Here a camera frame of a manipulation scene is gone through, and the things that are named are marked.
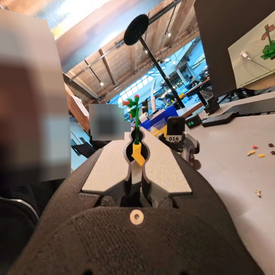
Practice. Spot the yellow storage bin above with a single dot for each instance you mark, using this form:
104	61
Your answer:
138	154

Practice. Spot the flat black box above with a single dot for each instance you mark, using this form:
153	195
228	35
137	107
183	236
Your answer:
219	119

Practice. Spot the yellow star flower piece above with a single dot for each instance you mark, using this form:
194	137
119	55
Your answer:
261	155

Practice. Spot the black charging dock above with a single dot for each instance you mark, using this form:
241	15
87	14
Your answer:
212	105

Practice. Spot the person's left hand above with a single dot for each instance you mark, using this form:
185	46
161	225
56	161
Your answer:
195	163

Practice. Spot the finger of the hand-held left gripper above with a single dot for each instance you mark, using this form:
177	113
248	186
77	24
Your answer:
191	146
162	136

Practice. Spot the white paper roll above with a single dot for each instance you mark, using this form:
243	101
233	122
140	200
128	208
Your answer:
143	117

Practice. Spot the grey mesh watch band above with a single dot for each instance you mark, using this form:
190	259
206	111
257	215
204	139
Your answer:
145	197

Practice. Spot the black jacket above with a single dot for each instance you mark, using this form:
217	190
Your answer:
21	214

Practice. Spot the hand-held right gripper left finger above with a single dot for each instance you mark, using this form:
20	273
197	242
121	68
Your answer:
105	171

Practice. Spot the open instruction booklet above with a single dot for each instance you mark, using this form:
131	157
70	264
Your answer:
253	64

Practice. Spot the blue parts bin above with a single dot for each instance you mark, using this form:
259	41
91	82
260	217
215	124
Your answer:
159	113

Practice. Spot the black power bank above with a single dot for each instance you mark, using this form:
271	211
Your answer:
193	122

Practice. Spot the tan twig piece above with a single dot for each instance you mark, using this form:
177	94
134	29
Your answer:
258	192

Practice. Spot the green flower stem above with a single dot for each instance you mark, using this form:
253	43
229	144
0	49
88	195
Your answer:
136	129

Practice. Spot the black ceiling pole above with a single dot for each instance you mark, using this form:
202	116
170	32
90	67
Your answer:
156	64

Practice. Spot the person's left forearm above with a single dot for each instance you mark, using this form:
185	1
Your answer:
129	198

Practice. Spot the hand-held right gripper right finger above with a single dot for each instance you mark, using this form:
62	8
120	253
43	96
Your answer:
167	171

